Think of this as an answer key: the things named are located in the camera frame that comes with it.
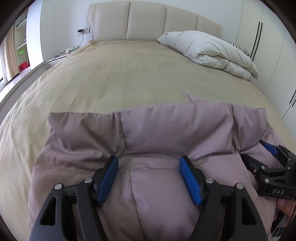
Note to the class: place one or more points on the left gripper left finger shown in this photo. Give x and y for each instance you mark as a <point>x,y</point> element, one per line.
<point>56,218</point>

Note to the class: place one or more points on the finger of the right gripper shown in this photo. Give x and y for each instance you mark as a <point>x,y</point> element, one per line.
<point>277,151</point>
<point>257,168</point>

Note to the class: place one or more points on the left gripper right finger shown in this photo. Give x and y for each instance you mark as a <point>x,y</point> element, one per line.
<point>227,212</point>

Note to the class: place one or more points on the mauve puffer jacket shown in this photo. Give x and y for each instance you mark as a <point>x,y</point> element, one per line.
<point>149,199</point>

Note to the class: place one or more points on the person's right hand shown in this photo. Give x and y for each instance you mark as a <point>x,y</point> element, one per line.
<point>287,207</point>

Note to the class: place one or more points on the zebra print pillow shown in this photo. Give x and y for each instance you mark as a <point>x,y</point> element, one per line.
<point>231,51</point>

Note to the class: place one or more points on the white wardrobe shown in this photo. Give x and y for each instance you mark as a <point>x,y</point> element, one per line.
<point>272,50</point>

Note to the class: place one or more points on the folded white duvet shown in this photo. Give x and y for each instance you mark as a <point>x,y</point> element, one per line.
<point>206,50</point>

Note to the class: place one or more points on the beige bed cover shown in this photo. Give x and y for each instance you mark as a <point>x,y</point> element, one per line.
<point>103,78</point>

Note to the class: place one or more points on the red box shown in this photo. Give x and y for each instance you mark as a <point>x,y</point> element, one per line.
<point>24,66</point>

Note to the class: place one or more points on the white nightstand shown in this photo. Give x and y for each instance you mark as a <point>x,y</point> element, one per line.
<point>55,60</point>

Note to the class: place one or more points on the beige curtain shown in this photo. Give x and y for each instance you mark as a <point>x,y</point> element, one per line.
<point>9,65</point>

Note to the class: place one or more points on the beige padded headboard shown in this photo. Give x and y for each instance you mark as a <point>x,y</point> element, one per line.
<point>143,20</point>

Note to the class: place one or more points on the wall power socket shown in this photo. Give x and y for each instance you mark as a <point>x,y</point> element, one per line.
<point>83,31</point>

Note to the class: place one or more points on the white wall shelf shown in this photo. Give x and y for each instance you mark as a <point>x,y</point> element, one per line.
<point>20,38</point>

